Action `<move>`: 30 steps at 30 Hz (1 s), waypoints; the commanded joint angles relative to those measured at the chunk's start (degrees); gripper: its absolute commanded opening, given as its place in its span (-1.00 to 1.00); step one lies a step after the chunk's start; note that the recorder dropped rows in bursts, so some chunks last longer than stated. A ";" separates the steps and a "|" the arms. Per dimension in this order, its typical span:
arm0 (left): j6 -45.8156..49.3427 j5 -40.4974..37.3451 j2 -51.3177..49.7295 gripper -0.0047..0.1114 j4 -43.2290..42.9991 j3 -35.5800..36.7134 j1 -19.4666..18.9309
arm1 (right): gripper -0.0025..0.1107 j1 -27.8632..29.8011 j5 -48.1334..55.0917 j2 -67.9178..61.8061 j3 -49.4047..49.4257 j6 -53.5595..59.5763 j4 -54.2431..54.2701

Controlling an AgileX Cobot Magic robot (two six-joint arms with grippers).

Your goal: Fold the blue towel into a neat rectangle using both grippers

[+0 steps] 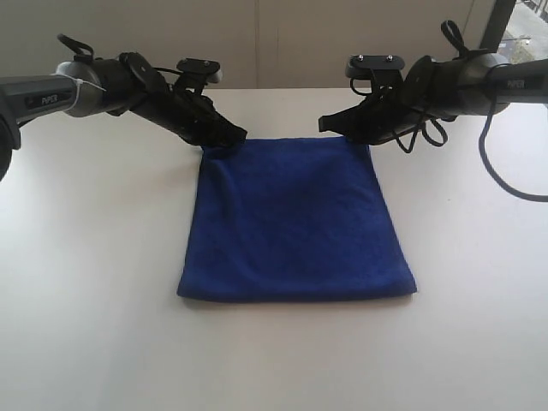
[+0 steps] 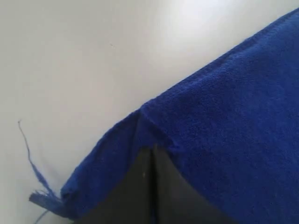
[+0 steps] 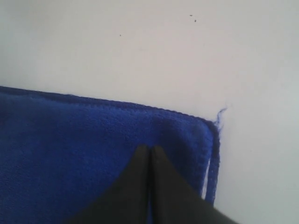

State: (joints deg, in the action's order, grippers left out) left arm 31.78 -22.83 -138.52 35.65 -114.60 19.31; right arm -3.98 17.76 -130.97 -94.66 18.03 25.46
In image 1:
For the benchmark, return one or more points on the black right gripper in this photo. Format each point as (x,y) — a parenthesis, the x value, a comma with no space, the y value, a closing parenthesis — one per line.
(388,111)

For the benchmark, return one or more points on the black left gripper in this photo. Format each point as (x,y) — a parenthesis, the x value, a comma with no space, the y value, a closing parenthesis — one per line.
(163,99)

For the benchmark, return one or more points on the blue towel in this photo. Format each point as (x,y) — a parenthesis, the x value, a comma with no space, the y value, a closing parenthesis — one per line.
(292,220)

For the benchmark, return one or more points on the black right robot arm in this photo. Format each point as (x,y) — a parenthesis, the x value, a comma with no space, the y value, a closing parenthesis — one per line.
(478,84)

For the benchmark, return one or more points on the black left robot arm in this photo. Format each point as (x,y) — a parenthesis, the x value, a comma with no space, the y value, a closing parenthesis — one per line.
(87,86)

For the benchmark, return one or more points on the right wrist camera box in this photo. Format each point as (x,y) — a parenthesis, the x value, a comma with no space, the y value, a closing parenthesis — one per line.
(383,69)

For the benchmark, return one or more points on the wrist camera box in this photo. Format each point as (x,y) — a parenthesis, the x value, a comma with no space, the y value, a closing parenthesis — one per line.
(383,69)
(197,72)

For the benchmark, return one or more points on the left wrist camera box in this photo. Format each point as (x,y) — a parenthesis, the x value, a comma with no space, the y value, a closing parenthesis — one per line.
(197,72)

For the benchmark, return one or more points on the dark window frame post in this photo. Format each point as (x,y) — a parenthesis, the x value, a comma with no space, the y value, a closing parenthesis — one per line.
(496,24)

